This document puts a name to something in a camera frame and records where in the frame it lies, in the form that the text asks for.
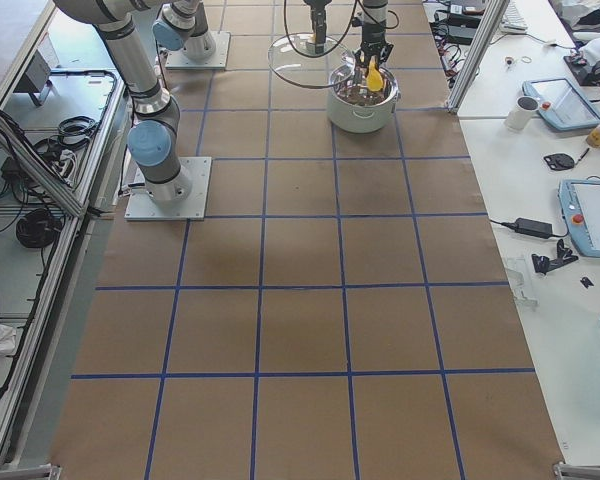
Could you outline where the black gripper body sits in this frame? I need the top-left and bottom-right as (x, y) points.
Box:
(355, 21), (393, 65)
(307, 0), (329, 33)

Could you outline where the yellow corn cob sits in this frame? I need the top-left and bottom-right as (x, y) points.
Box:
(366, 56), (384, 92)

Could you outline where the glass pot lid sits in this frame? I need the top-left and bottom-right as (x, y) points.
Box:
(268, 33), (355, 89)

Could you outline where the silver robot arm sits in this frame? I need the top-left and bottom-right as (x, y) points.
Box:
(152, 0), (393, 68)
(55, 1), (215, 203)

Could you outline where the pale green cooking pot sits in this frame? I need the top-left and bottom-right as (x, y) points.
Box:
(326, 67), (401, 133)

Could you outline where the white mug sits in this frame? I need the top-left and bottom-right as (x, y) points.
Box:
(504, 95), (539, 131)

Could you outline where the far blue teach pendant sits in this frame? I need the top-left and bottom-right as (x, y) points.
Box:
(522, 78), (600, 131)

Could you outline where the blue teach pendant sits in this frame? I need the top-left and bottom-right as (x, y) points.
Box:
(522, 78), (600, 131)
(558, 179), (600, 258)

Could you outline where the black power adapter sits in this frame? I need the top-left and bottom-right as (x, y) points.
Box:
(514, 217), (553, 239)

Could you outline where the near blue teach pendant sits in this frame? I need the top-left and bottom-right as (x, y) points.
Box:
(558, 179), (600, 258)

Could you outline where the aluminium frame post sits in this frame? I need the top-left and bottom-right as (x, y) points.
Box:
(446, 0), (508, 113)

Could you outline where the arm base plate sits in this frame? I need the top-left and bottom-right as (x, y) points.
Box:
(125, 157), (212, 221)
(166, 30), (231, 70)

